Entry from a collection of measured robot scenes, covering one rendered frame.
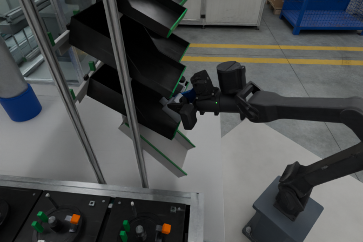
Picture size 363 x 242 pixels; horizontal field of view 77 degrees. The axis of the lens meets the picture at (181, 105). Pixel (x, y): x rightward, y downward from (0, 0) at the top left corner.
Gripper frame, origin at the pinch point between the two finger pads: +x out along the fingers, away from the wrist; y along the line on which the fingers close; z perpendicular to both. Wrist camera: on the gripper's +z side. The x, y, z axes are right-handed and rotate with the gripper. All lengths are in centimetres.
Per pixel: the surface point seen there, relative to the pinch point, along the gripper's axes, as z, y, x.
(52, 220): -19.0, 33.6, 31.3
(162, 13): 24.3, 0.3, -1.5
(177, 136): -21.0, -7.7, 10.3
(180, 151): -25.9, -5.1, 9.5
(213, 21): -64, -369, 110
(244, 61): -104, -272, 40
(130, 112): 3.3, 10.6, 9.5
